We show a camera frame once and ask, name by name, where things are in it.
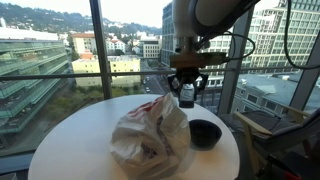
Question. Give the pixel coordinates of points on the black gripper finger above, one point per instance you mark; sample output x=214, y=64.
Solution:
x=174, y=84
x=202, y=83

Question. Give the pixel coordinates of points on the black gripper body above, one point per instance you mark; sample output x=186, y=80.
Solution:
x=188, y=75

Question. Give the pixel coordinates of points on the grey whiteboard eraser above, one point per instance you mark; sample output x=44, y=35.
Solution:
x=187, y=95

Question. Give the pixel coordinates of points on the black round bowl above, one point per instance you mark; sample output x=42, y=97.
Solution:
x=205, y=135

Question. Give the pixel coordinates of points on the white plastic bag red print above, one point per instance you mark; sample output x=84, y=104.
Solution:
x=140, y=133

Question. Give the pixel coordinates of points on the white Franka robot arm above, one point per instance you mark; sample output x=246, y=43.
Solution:
x=206, y=16

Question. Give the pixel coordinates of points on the small red object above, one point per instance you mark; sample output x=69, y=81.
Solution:
x=291, y=175

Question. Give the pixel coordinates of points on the wide grey window column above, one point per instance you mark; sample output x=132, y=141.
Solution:
x=230, y=90
x=305, y=90

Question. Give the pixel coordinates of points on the dark window mullion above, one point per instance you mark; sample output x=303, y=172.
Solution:
x=101, y=50

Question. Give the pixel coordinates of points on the wooden chair grey cushion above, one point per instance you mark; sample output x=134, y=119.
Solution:
x=283, y=133

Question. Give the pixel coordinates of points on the round white table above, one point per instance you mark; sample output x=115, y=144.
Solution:
x=66, y=140

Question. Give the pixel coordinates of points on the dark horizontal window railing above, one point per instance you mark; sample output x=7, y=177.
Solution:
x=50, y=77

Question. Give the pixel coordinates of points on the tan wrist camera box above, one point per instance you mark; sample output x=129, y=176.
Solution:
x=200, y=60

